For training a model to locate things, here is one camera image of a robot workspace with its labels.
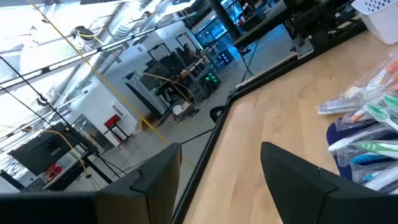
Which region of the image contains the red stool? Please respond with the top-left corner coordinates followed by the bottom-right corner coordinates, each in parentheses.
top-left (103, 113), bottom-right (132, 147)

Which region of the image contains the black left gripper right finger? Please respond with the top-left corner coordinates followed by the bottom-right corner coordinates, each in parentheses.
top-left (260, 141), bottom-right (398, 224)

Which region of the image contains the black ceiling cable reel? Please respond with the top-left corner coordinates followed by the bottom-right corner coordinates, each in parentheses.
top-left (71, 26), bottom-right (96, 41)

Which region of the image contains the white perforated plastic basket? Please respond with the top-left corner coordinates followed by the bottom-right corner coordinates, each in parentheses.
top-left (351, 0), bottom-right (398, 45)

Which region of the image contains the person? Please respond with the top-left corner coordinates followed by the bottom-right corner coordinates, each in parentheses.
top-left (182, 42), bottom-right (198, 63)

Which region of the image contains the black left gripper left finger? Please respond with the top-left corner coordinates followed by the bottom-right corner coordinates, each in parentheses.
top-left (95, 142), bottom-right (183, 224)

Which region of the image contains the black monitor screen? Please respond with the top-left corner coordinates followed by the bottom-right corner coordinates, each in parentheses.
top-left (7, 122), bottom-right (82, 177)

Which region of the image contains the yellow hanging cable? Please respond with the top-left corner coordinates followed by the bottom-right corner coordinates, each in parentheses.
top-left (27, 0), bottom-right (196, 169)

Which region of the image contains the black metal table frame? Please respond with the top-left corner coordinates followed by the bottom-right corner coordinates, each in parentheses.
top-left (170, 21), bottom-right (369, 224)

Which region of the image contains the green toothbrush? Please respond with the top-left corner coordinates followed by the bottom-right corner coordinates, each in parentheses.
top-left (382, 94), bottom-right (398, 111)
top-left (364, 102), bottom-right (398, 131)
top-left (356, 141), bottom-right (398, 159)

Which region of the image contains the orange toothbrush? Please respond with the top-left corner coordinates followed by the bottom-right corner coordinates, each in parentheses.
top-left (384, 58), bottom-right (398, 93)
top-left (350, 111), bottom-right (368, 124)

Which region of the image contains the black steel post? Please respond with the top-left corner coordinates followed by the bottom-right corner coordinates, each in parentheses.
top-left (210, 0), bottom-right (242, 41)

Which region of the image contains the blue toothbrush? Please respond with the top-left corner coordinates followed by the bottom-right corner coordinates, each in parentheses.
top-left (349, 152), bottom-right (398, 166)

